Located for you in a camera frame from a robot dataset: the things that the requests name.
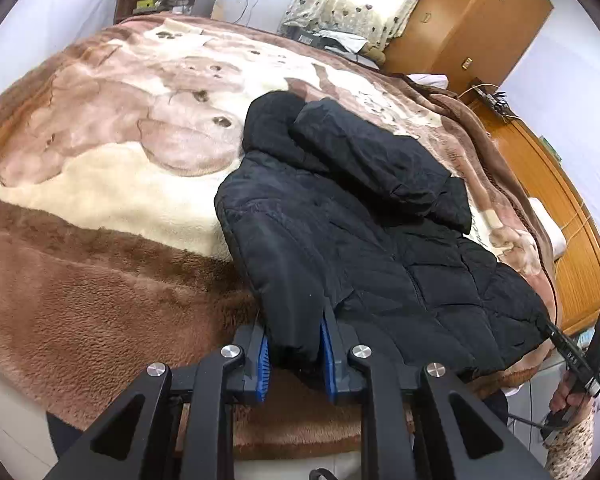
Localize black puffer jacket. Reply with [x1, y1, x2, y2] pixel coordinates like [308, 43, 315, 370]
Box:
[214, 91, 547, 382]

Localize person's right hand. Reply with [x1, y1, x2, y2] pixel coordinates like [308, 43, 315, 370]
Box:
[548, 370, 594, 428]

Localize wooden headboard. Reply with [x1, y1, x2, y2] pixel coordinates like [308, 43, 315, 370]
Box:
[462, 78, 600, 335]

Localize brown bear print blanket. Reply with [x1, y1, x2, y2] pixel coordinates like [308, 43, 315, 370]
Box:
[0, 14, 558, 459]

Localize white pillow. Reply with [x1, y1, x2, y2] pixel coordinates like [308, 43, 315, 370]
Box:
[408, 74, 449, 90]

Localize wooden wardrobe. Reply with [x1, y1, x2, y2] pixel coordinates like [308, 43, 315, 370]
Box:
[382, 0, 553, 93]

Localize black box with papers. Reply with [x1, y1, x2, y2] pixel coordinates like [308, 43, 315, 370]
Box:
[280, 26, 381, 70]

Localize dark wooden shelf desk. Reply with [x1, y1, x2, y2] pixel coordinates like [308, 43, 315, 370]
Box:
[114, 0, 216, 24]

